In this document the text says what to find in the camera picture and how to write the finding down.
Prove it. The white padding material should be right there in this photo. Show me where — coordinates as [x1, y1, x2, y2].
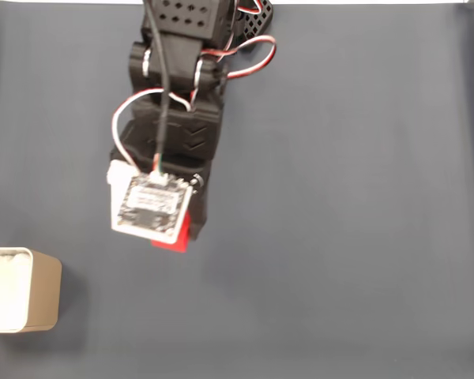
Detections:
[0, 252, 28, 331]

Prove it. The red cube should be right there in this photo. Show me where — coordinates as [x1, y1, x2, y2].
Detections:
[150, 211, 191, 253]

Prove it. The white mounted camera circuit board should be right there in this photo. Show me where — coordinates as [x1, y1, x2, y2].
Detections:
[106, 159, 194, 242]

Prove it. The dark blue-grey table mat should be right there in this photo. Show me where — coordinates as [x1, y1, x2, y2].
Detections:
[0, 2, 474, 379]

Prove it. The beige box white inside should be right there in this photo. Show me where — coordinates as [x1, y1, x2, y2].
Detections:
[0, 246, 63, 335]

